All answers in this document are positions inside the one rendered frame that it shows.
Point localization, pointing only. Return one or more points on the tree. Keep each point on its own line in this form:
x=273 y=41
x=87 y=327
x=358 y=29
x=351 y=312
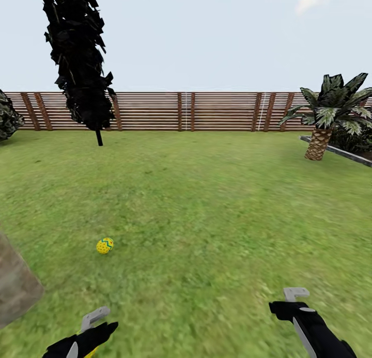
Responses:
x=20 y=288
x=74 y=32

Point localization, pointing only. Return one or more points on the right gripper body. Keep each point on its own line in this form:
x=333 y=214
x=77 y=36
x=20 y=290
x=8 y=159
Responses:
x=283 y=308

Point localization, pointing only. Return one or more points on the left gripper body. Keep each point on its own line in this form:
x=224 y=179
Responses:
x=96 y=337

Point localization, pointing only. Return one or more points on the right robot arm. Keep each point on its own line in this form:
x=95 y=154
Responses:
x=312 y=330

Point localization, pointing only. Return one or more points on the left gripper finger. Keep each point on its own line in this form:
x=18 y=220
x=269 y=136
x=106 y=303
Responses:
x=111 y=327

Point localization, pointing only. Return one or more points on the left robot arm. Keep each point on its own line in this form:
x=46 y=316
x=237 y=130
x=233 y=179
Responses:
x=90 y=337

